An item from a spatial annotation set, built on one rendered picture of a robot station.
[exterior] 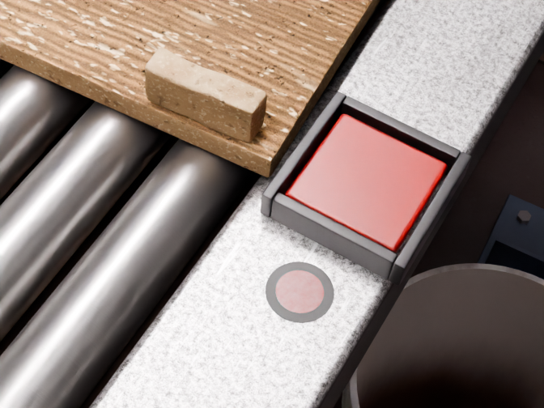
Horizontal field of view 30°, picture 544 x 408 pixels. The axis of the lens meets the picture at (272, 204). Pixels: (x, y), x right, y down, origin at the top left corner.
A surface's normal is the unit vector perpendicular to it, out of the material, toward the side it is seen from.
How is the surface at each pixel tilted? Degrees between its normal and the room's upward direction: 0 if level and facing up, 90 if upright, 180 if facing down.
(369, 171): 0
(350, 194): 0
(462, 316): 87
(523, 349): 87
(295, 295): 0
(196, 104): 88
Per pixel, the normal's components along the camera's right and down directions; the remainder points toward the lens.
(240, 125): -0.39, 0.70
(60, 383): 0.61, -0.12
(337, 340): 0.07, -0.55
